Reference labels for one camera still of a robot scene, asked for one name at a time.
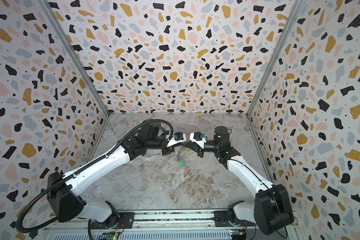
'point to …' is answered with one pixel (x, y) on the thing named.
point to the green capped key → (181, 163)
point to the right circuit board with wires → (236, 234)
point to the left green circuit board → (112, 236)
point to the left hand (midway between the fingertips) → (183, 139)
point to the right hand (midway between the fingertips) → (185, 142)
